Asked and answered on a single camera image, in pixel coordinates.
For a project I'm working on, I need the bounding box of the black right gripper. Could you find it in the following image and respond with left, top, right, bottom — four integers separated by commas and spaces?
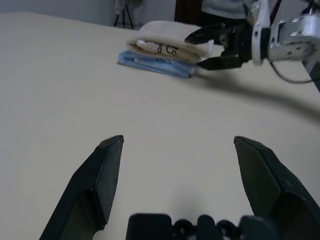
184, 21, 255, 71

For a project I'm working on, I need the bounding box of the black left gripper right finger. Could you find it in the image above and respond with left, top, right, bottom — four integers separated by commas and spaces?
233, 135, 320, 240

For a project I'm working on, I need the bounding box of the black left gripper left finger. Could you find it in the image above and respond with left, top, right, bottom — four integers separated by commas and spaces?
38, 134, 125, 240

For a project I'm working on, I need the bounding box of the beige towel with white trim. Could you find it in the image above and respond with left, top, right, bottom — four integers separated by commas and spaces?
126, 20, 215, 63

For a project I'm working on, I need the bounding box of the blue folded towel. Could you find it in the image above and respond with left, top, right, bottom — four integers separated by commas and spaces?
116, 49, 198, 80

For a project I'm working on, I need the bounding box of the black tripod stand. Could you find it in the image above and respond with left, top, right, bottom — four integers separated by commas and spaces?
113, 0, 135, 30

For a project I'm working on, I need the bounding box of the black low furniture frame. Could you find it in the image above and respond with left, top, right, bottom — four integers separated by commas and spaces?
174, 0, 204, 25

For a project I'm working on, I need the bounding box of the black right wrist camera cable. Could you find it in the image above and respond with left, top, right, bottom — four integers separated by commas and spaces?
269, 61, 316, 85

